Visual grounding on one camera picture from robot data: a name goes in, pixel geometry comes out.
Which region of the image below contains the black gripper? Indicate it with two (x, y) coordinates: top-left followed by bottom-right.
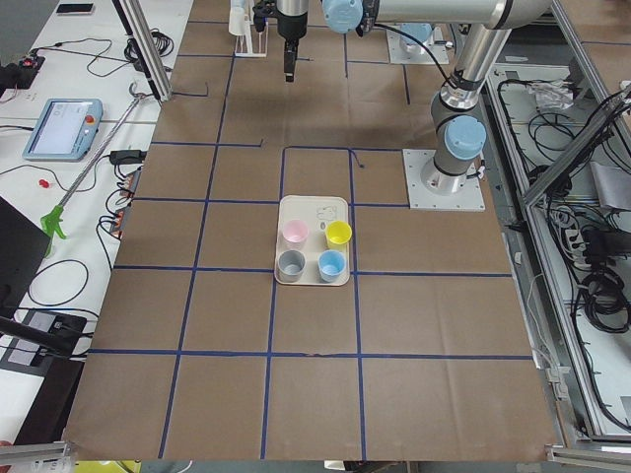
(276, 0), (309, 82)

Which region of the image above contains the light blue cup back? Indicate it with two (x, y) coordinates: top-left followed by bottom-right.
(229, 6), (249, 36)

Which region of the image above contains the light blue cup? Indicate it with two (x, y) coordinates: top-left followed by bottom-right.
(317, 250), (346, 283)
(229, 6), (249, 36)

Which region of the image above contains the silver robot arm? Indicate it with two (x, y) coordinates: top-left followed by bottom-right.
(321, 0), (551, 195)

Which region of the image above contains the pink plastic cup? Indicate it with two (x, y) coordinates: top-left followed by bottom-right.
(281, 219), (310, 249)

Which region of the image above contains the yellow plastic cup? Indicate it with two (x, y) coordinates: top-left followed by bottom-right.
(324, 221), (352, 251)

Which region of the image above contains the grey plastic cup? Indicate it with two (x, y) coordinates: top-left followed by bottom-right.
(277, 249), (306, 283)

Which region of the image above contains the light blue cup front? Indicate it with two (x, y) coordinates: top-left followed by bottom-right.
(317, 250), (346, 283)

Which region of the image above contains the black power adapter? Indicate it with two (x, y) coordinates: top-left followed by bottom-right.
(109, 150), (147, 166)

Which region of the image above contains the cream serving tray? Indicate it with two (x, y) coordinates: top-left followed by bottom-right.
(275, 195), (350, 286)

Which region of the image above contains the black smartphone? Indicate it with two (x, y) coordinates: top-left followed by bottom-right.
(55, 2), (95, 16)

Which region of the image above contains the blue teach pendant tablet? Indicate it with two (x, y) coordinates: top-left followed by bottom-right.
(23, 99), (104, 163)

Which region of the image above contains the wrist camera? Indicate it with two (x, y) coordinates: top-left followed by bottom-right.
(252, 0), (277, 34)

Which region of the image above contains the white wire cup rack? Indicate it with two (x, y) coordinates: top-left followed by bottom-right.
(230, 0), (268, 58)

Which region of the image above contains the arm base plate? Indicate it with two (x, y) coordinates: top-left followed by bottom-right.
(402, 149), (485, 212)
(386, 23), (453, 65)

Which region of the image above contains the green handled reach grabber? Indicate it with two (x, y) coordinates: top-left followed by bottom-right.
(40, 82), (149, 255)

